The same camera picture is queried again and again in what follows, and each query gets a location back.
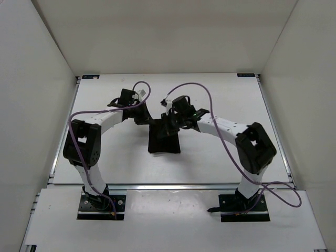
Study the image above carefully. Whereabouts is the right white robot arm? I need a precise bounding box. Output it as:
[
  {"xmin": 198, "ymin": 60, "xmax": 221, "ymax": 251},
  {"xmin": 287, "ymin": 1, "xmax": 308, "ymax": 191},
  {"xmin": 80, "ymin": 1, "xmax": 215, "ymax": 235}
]
[{"xmin": 158, "ymin": 96, "xmax": 277, "ymax": 210}]

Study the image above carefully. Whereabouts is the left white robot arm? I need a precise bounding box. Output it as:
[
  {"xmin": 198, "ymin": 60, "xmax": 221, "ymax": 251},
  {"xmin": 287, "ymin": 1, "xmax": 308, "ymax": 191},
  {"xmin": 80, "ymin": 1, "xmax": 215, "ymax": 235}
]
[{"xmin": 63, "ymin": 89, "xmax": 153, "ymax": 209}]

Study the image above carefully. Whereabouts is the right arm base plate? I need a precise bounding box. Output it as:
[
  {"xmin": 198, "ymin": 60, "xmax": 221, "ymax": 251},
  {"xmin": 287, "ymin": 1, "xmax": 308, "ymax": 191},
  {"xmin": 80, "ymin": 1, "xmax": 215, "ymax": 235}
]
[{"xmin": 207, "ymin": 194, "xmax": 270, "ymax": 223}]

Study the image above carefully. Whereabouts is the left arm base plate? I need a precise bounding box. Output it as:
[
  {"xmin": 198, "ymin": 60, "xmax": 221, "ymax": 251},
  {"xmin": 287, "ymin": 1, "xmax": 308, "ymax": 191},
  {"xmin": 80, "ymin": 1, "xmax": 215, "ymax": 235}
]
[{"xmin": 77, "ymin": 193, "xmax": 127, "ymax": 221}]

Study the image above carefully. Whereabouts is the left blue corner label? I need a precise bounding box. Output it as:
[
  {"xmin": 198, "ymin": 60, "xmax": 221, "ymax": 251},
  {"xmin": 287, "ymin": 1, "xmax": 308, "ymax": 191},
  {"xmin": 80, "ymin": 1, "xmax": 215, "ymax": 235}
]
[{"xmin": 81, "ymin": 75, "xmax": 100, "ymax": 79}]

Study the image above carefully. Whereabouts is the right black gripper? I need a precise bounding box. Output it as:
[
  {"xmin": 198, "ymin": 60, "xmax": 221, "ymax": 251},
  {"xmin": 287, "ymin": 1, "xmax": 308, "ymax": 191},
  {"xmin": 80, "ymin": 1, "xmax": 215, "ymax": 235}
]
[{"xmin": 158, "ymin": 112, "xmax": 186, "ymax": 138}]

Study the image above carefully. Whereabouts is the aluminium table rail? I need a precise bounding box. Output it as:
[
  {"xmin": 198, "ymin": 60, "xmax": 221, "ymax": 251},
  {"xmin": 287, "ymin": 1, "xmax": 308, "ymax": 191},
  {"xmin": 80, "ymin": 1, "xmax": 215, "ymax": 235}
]
[{"xmin": 108, "ymin": 183, "xmax": 238, "ymax": 191}]

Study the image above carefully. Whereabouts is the blue corner label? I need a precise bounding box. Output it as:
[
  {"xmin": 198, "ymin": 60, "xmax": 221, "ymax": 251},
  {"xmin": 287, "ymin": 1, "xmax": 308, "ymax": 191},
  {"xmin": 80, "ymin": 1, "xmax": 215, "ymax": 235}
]
[
  {"xmin": 237, "ymin": 73, "xmax": 255, "ymax": 78},
  {"xmin": 81, "ymin": 75, "xmax": 100, "ymax": 79}
]

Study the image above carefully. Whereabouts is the black skirt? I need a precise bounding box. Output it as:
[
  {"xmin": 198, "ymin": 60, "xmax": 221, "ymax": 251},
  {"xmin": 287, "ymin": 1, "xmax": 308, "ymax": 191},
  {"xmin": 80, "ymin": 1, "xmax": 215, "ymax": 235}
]
[{"xmin": 148, "ymin": 119, "xmax": 181, "ymax": 154}]

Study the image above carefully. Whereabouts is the right blue corner label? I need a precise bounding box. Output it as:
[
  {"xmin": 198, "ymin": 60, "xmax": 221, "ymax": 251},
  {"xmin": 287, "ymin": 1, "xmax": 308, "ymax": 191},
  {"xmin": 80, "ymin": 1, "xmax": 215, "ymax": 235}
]
[{"xmin": 237, "ymin": 73, "xmax": 255, "ymax": 78}]

